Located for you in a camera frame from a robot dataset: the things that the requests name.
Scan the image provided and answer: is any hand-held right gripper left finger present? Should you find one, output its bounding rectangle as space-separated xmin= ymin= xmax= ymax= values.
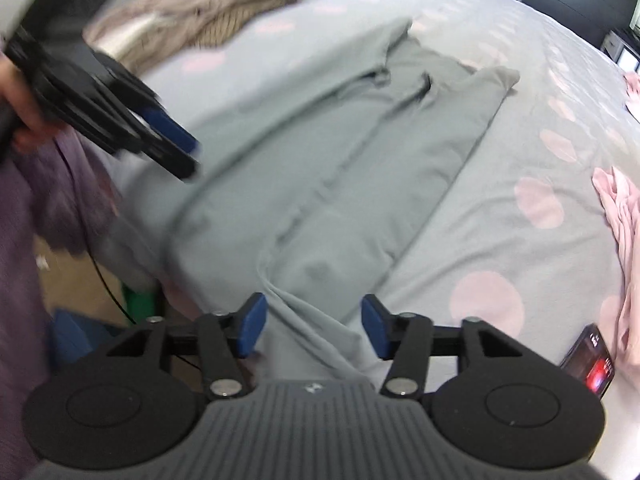
xmin=105 ymin=292 xmax=268 ymax=401

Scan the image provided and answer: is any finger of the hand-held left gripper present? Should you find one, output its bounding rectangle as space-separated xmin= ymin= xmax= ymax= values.
xmin=92 ymin=52 xmax=202 ymax=156
xmin=65 ymin=90 xmax=201 ymax=183

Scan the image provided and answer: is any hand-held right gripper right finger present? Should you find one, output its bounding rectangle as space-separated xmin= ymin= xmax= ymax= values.
xmin=361 ymin=294 xmax=523 ymax=401

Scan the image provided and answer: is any grey garment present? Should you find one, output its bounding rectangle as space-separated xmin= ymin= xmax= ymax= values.
xmin=97 ymin=17 xmax=521 ymax=391

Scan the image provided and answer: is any person's left hand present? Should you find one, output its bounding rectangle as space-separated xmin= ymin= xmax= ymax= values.
xmin=0 ymin=55 xmax=68 ymax=156

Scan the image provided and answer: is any beige garment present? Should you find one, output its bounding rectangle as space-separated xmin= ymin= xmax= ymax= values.
xmin=82 ymin=0 xmax=273 ymax=73

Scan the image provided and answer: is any brown striped garment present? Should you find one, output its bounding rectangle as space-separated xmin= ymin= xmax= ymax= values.
xmin=190 ymin=0 xmax=301 ymax=51

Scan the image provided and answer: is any polka-dot bed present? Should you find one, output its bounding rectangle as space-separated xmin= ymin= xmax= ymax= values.
xmin=95 ymin=0 xmax=640 ymax=480

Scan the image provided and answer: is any purple fuzzy robe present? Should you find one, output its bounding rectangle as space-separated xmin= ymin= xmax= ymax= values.
xmin=0 ymin=127 xmax=123 ymax=480

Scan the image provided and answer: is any black smartphone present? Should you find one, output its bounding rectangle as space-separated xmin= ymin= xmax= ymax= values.
xmin=559 ymin=324 xmax=617 ymax=401

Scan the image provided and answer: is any folded pink garment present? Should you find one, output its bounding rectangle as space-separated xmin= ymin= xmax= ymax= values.
xmin=591 ymin=166 xmax=640 ymax=363

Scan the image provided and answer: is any light pink pillow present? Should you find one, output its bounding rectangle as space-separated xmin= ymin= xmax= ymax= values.
xmin=622 ymin=71 xmax=640 ymax=123

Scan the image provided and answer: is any white nightstand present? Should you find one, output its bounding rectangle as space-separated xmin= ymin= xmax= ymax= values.
xmin=600 ymin=22 xmax=640 ymax=73

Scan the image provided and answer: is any black cable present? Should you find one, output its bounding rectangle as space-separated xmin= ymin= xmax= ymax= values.
xmin=82 ymin=230 xmax=138 ymax=328

